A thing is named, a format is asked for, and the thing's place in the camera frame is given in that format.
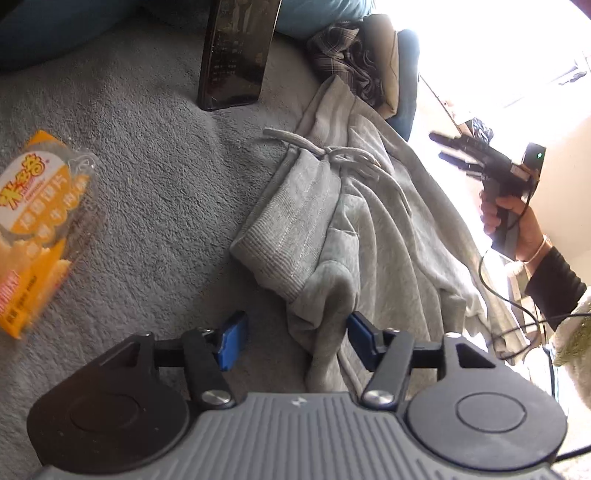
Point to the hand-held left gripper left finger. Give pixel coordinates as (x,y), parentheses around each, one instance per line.
(233,339)

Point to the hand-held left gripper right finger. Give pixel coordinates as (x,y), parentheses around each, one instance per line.
(360,339)

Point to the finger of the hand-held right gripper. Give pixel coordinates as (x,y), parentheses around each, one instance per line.
(455,141)
(461,162)

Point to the light grey sweatpants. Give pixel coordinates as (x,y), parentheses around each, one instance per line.
(392,258)

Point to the person's right forearm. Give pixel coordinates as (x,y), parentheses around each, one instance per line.
(554,286)

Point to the person's right hand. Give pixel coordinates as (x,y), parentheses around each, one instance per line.
(531,230)

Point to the folded beige pants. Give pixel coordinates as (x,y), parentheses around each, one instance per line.
(385,55)

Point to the plaid shirt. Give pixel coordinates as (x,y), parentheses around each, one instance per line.
(341,50)

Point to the grey bed blanket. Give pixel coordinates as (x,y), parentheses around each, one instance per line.
(161,184)

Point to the white fluffy robe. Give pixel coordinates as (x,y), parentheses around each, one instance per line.
(575,332)

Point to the orange snack packet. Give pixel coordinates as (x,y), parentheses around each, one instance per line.
(32,230)

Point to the black smartphone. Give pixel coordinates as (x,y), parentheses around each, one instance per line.
(235,55)

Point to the blue duvet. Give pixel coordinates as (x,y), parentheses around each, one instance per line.
(69,27)

